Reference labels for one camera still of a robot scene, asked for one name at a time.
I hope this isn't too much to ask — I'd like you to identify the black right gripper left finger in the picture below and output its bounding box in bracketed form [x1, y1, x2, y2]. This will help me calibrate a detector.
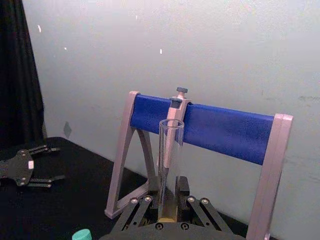
[112, 179, 161, 233]

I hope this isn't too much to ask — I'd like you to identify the clear glass test tube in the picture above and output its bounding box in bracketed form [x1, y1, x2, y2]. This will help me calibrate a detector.
[157, 119, 185, 222]

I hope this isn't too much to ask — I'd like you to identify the grey pipette with dark knob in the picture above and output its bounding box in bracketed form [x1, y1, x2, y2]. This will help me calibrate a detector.
[156, 86, 192, 174]

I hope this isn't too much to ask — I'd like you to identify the teal screw cap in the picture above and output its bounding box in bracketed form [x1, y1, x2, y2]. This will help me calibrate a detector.
[71, 228, 92, 240]

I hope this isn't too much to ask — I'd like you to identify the black table cloth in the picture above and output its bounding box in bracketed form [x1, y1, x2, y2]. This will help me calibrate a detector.
[0, 136, 251, 240]

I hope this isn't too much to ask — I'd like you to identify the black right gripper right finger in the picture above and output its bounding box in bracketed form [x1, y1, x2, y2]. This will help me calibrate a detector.
[174, 175, 231, 233]

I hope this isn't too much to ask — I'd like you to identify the black curtain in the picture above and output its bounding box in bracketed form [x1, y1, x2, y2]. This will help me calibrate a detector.
[0, 0, 49, 151]

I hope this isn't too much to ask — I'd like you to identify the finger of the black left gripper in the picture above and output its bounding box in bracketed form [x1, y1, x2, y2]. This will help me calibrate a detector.
[27, 144, 62, 157]
[26, 174, 66, 189]

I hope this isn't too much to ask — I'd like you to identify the grey stand with blue bar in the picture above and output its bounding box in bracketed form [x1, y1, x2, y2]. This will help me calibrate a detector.
[103, 90, 294, 240]

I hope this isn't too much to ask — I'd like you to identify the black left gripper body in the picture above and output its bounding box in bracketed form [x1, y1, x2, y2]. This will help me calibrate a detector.
[0, 149, 35, 188]

